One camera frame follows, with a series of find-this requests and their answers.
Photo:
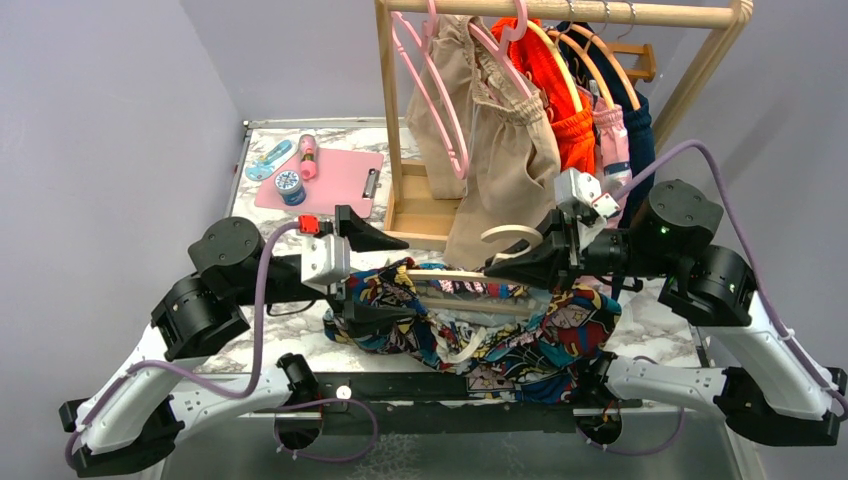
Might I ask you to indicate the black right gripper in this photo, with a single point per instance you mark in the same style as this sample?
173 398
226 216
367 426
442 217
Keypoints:
553 262

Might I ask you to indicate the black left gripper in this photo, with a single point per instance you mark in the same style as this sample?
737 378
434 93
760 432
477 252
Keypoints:
362 316

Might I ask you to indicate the cream plastic hanger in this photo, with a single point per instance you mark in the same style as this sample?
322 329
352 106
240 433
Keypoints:
511 232

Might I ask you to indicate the comic print shorts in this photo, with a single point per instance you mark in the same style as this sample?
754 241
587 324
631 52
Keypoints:
509 341

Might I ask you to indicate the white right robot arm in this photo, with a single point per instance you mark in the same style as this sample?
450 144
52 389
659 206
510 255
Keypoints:
775 395

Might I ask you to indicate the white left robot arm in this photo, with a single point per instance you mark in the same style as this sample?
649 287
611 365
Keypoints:
199 360

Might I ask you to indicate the pink patterned shorts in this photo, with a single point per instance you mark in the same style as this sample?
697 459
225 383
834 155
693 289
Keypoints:
612 156

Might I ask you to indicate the orange shorts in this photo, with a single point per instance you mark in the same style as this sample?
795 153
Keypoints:
573 131

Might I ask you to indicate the beige shorts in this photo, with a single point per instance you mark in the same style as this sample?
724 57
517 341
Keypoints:
513 154

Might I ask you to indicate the navy shorts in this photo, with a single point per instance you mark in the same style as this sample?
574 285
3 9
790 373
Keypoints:
594 74

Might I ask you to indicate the pink hanger with shorts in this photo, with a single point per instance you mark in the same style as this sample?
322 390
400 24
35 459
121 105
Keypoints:
499 50

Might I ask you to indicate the wooden hanger front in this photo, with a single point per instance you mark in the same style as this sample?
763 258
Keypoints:
561 65

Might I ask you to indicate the wooden hanger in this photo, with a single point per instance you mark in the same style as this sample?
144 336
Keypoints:
594 39
561 65

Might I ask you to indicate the wooden hanger back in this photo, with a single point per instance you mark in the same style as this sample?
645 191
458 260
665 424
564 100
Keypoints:
594 39

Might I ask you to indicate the wooden clothes rack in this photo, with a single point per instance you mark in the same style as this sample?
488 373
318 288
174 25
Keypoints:
413 214

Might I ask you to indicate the pink clipboard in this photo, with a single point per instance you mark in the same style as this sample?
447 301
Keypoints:
344 177

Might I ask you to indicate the blue lidded jar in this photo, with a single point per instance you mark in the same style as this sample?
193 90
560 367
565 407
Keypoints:
290 188

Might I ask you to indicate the pink glue stick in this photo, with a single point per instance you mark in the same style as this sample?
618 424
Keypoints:
308 151

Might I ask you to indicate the light blue flat case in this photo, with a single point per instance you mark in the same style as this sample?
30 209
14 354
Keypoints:
266 164

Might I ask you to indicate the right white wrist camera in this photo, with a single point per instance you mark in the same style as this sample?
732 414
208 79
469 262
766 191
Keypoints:
579 196

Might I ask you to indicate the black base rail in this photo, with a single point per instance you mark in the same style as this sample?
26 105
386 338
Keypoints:
431 403

